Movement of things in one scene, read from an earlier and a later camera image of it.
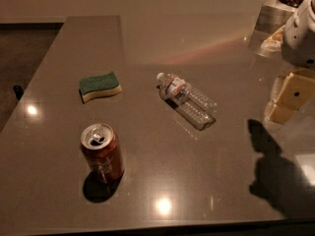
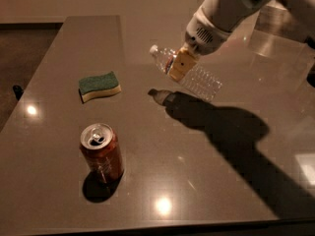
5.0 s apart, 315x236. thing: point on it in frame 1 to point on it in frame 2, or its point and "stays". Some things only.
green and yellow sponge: [98, 87] stays
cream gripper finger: [296, 91] to [203, 37]
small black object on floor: [19, 91] stays
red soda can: [101, 147] stays
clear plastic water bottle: [197, 108] to [198, 82]
